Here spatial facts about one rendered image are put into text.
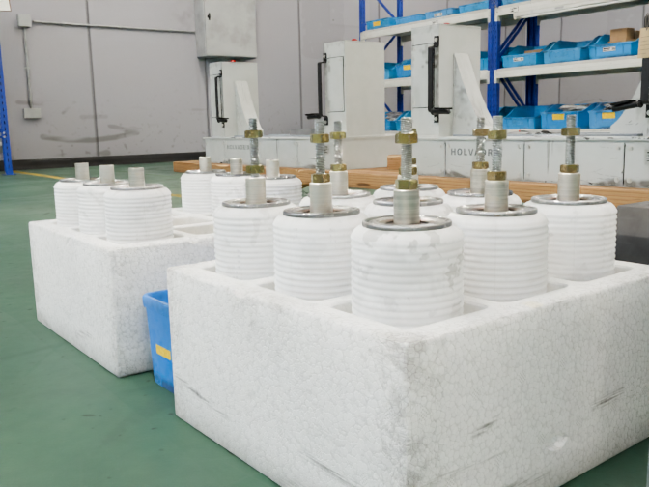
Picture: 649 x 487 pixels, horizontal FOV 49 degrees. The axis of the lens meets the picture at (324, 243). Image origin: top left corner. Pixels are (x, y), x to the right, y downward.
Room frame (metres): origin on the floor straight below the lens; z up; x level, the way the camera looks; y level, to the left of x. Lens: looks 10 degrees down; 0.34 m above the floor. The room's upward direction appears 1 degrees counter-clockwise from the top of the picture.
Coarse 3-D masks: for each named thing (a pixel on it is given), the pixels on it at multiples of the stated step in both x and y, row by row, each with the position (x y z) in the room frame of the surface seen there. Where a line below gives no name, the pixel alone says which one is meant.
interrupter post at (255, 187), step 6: (246, 180) 0.77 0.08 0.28; (252, 180) 0.77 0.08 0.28; (258, 180) 0.77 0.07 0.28; (264, 180) 0.77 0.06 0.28; (246, 186) 0.77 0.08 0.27; (252, 186) 0.77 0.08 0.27; (258, 186) 0.77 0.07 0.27; (264, 186) 0.77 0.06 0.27; (246, 192) 0.77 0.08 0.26; (252, 192) 0.77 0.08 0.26; (258, 192) 0.77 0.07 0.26; (264, 192) 0.77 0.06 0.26; (246, 198) 0.77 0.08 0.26; (252, 198) 0.77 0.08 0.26; (258, 198) 0.77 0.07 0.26; (264, 198) 0.77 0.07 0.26
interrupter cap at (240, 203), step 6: (240, 198) 0.81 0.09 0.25; (270, 198) 0.81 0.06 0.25; (276, 198) 0.81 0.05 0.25; (282, 198) 0.80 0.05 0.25; (222, 204) 0.77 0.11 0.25; (228, 204) 0.75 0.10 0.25; (234, 204) 0.75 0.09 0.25; (240, 204) 0.74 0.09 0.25; (246, 204) 0.74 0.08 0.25; (252, 204) 0.74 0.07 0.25; (258, 204) 0.74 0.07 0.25; (264, 204) 0.74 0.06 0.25; (270, 204) 0.75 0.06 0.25; (276, 204) 0.75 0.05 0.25; (282, 204) 0.76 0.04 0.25; (288, 204) 0.77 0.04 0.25
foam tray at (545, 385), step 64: (192, 320) 0.74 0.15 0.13; (256, 320) 0.64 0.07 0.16; (320, 320) 0.56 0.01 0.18; (448, 320) 0.54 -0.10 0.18; (512, 320) 0.56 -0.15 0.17; (576, 320) 0.61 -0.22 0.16; (640, 320) 0.68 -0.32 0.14; (192, 384) 0.75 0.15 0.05; (256, 384) 0.65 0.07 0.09; (320, 384) 0.57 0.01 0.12; (384, 384) 0.50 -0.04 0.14; (448, 384) 0.51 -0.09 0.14; (512, 384) 0.56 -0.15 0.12; (576, 384) 0.62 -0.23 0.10; (640, 384) 0.69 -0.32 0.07; (256, 448) 0.65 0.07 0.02; (320, 448) 0.57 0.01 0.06; (384, 448) 0.50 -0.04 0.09; (448, 448) 0.51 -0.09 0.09; (512, 448) 0.56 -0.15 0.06; (576, 448) 0.62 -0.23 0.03
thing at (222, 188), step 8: (216, 176) 1.25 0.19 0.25; (248, 176) 1.24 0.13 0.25; (216, 184) 1.23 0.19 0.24; (224, 184) 1.22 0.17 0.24; (232, 184) 1.22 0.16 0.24; (240, 184) 1.22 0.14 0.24; (216, 192) 1.23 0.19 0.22; (224, 192) 1.22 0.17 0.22; (232, 192) 1.22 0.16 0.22; (240, 192) 1.22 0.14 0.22; (216, 200) 1.23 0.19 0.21; (224, 200) 1.22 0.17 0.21
